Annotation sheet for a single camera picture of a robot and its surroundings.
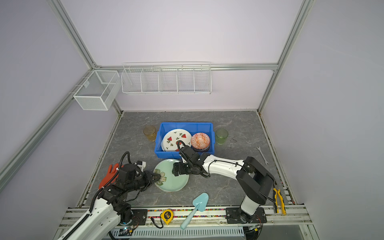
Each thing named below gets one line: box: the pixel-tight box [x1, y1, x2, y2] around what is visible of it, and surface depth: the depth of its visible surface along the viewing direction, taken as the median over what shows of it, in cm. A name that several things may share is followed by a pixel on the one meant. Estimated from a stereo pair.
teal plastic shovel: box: [180, 192, 209, 230], surface depth 79 cm
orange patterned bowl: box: [190, 132, 211, 152], surface depth 93 cm
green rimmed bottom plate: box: [153, 159, 190, 192], surface depth 81 cm
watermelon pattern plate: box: [161, 128, 192, 152], surface depth 104 cm
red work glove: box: [98, 163, 119, 189], surface depth 89 cm
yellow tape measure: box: [160, 209, 174, 226], surface depth 74 cm
